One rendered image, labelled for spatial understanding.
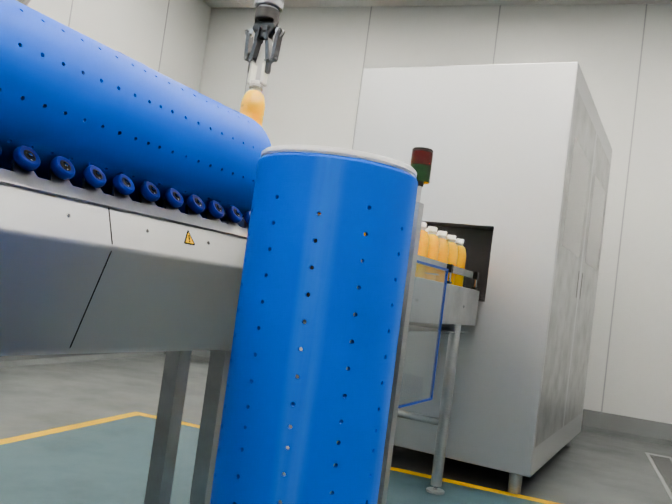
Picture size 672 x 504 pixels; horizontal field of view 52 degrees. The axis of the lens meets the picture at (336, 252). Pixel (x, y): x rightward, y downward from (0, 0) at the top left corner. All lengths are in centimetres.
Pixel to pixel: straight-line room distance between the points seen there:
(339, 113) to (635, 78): 248
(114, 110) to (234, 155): 38
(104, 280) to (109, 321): 10
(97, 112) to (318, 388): 62
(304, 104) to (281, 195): 547
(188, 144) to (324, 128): 497
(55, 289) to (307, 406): 50
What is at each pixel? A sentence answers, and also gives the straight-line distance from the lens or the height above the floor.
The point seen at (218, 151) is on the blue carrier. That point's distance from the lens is 158.
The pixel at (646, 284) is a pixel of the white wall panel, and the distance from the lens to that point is 587.
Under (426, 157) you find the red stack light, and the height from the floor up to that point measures 123.
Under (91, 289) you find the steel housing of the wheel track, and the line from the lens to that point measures 137.
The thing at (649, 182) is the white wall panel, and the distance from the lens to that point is 597.
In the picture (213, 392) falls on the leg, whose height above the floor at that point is 52.
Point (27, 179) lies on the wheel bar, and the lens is 126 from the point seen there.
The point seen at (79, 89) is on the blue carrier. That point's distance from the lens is 130.
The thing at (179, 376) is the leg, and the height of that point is 54.
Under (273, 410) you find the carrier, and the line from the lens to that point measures 111.
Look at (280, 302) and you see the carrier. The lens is 110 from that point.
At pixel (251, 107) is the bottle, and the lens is 213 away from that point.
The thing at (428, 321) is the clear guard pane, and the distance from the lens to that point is 255.
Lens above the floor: 81
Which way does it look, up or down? 3 degrees up
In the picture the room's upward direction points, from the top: 8 degrees clockwise
